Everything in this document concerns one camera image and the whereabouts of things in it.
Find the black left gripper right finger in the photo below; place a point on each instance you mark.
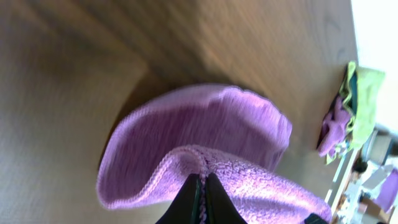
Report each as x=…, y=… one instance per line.
x=219, y=207

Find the cluttered background shelf items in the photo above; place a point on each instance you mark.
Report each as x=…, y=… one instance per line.
x=364, y=188

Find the green microfibre cloth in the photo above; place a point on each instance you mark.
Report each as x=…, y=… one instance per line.
x=359, y=91

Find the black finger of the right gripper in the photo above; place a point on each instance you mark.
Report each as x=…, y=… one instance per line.
x=314, y=219

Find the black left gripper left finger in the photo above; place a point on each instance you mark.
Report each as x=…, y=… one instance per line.
x=184, y=209

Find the purple microfibre cloth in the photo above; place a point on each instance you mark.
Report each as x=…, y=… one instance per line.
x=206, y=129

